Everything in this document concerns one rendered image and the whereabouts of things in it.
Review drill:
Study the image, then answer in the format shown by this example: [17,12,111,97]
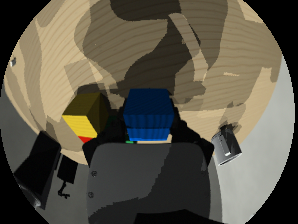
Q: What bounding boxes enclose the green cube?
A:
[105,115,137,143]

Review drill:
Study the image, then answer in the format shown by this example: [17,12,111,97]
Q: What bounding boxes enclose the red cube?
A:
[78,136,92,143]

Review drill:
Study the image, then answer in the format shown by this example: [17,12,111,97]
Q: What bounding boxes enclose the yellow cube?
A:
[61,92,109,138]

